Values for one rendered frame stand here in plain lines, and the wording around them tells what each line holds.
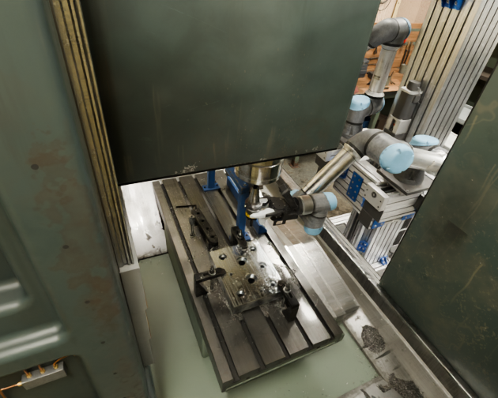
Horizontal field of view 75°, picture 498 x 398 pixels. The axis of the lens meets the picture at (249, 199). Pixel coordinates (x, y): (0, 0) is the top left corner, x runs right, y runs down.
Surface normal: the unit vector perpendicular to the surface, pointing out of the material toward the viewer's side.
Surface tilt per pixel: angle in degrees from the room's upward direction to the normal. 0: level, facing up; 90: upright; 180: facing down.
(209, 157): 90
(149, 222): 24
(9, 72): 90
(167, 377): 0
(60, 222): 90
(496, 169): 90
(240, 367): 0
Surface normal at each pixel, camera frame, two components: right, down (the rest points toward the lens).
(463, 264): -0.91, 0.19
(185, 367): 0.08, -0.78
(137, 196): 0.24, -0.47
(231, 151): 0.40, 0.60
